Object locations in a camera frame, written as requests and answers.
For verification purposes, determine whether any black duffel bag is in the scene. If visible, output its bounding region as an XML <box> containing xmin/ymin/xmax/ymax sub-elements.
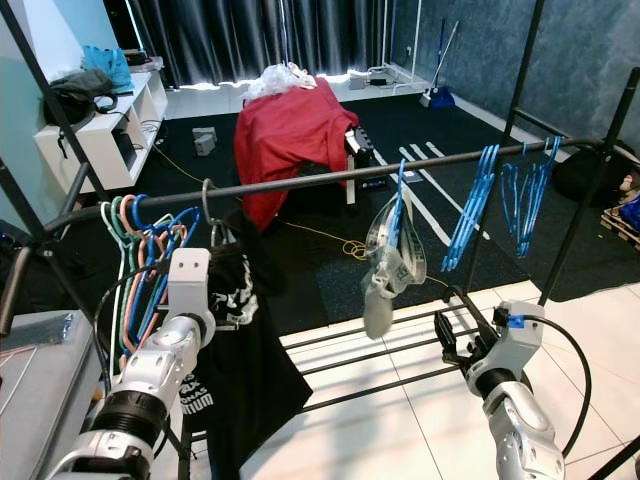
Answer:
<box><xmin>550</xmin><ymin>140</ymin><xmax>633</xmax><ymax>207</ymax></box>

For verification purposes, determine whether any small black white device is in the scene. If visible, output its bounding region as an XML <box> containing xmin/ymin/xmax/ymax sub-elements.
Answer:
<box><xmin>345</xmin><ymin>128</ymin><xmax>380</xmax><ymax>177</ymax></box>

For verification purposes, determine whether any teal blue bag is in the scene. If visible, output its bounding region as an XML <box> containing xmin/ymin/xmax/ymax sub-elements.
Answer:
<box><xmin>85</xmin><ymin>45</ymin><xmax>134</xmax><ymax>91</ymax></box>

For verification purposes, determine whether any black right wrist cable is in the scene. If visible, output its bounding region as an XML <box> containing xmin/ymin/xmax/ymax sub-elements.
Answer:
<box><xmin>522</xmin><ymin>313</ymin><xmax>595</xmax><ymax>459</ymax></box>

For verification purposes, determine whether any blue mop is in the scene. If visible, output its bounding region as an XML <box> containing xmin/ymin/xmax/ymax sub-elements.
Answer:
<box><xmin>418</xmin><ymin>18</ymin><xmax>462</xmax><ymax>109</ymax></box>

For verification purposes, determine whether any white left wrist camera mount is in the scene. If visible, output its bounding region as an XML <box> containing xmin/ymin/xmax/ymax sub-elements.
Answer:
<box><xmin>168</xmin><ymin>248</ymin><xmax>214</xmax><ymax>326</ymax></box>

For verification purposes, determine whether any blue plastic hanger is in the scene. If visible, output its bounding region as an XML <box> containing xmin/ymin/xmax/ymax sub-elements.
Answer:
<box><xmin>500</xmin><ymin>145</ymin><xmax>541</xmax><ymax>257</ymax></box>
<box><xmin>388</xmin><ymin>158</ymin><xmax>413</xmax><ymax>251</ymax></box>
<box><xmin>440</xmin><ymin>143</ymin><xmax>502</xmax><ymax>272</ymax></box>
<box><xmin>525</xmin><ymin>135</ymin><xmax>565</xmax><ymax>233</ymax></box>

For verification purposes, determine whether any white plastic bag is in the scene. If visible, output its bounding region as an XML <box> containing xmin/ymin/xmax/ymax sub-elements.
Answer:
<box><xmin>245</xmin><ymin>62</ymin><xmax>323</xmax><ymax>101</ymax></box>

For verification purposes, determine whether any small grey electronic box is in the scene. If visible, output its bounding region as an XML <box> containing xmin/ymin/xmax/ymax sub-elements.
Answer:
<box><xmin>358</xmin><ymin>63</ymin><xmax>403</xmax><ymax>91</ymax></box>

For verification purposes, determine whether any grey garment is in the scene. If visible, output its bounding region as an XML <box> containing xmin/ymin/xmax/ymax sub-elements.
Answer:
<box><xmin>360</xmin><ymin>190</ymin><xmax>427</xmax><ymax>341</ymax></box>

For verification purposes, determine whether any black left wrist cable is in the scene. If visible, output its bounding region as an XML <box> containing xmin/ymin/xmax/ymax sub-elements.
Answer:
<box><xmin>93</xmin><ymin>255</ymin><xmax>176</xmax><ymax>393</ymax></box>

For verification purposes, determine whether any yellow floor cable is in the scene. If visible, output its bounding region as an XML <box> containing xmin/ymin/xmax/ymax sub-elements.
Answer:
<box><xmin>158</xmin><ymin>145</ymin><xmax>373</xmax><ymax>263</ymax></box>

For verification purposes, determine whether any wooden pallet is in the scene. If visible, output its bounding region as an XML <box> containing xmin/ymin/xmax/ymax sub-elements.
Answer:
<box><xmin>600</xmin><ymin>205</ymin><xmax>640</xmax><ymax>253</ymax></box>

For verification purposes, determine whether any blue plastic bag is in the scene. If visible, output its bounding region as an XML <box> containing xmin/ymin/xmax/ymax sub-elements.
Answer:
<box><xmin>615</xmin><ymin>192</ymin><xmax>640</xmax><ymax>237</ymax></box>

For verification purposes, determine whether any red cloth cover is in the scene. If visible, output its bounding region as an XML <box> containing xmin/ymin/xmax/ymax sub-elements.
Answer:
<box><xmin>233</xmin><ymin>80</ymin><xmax>363</xmax><ymax>234</ymax></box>

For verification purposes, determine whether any black white printed jersey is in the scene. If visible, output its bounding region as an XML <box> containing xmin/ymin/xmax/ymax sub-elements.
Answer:
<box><xmin>185</xmin><ymin>243</ymin><xmax>314</xmax><ymax>480</ymax></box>

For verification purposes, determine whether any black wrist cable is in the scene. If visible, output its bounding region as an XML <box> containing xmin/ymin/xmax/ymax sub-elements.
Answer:
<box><xmin>93</xmin><ymin>255</ymin><xmax>176</xmax><ymax>393</ymax></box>
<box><xmin>522</xmin><ymin>313</ymin><xmax>595</xmax><ymax>459</ymax></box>

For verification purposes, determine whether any white shelf unit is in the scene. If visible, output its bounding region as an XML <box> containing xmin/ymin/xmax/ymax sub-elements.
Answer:
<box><xmin>35</xmin><ymin>70</ymin><xmax>170</xmax><ymax>193</ymax></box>

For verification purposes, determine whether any black metal clothes rack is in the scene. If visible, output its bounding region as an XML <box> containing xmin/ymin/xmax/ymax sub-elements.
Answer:
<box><xmin>0</xmin><ymin>0</ymin><xmax>640</xmax><ymax>480</ymax></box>

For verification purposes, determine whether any dark curtain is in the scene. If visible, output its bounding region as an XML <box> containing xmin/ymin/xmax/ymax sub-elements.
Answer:
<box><xmin>125</xmin><ymin>0</ymin><xmax>401</xmax><ymax>89</ymax></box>

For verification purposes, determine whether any green slim hanger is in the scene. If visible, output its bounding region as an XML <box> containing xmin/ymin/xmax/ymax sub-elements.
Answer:
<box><xmin>100</xmin><ymin>198</ymin><xmax>141</xmax><ymax>366</ymax></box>

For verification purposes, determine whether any grey fabric box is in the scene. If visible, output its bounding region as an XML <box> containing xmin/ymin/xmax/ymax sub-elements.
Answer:
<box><xmin>0</xmin><ymin>310</ymin><xmax>98</xmax><ymax>480</ymax></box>

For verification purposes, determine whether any blue slim hanger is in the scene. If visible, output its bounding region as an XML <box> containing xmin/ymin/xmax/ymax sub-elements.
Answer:
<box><xmin>135</xmin><ymin>197</ymin><xmax>201</xmax><ymax>356</ymax></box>

